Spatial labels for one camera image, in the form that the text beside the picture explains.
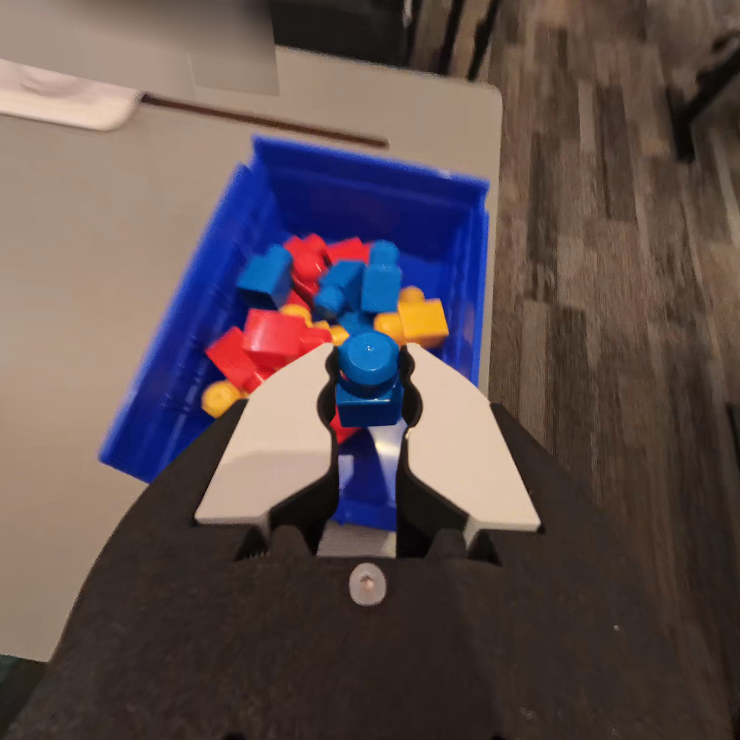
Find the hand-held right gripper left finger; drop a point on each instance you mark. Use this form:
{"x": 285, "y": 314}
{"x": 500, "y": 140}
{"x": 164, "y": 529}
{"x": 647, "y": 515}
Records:
{"x": 266, "y": 456}

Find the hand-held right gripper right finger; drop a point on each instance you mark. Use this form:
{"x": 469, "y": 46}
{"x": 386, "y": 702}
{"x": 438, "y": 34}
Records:
{"x": 468, "y": 462}

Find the blue mega block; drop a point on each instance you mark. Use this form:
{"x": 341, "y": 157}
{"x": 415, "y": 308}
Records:
{"x": 370, "y": 404}

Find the pile of mega blocks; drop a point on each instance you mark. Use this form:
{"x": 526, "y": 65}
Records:
{"x": 277, "y": 335}

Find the blue plastic bin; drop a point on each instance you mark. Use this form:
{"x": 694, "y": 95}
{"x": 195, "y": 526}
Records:
{"x": 376, "y": 202}

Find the white document holder stand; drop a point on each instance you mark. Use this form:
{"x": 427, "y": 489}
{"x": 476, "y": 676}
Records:
{"x": 69, "y": 101}

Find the black tripod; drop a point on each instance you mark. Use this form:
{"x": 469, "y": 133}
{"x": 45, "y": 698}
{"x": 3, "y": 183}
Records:
{"x": 451, "y": 34}

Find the black office chair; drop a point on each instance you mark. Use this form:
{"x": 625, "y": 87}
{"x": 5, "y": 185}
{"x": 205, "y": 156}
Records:
{"x": 341, "y": 29}

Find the black desk frame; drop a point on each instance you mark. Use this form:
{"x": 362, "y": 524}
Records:
{"x": 694, "y": 104}

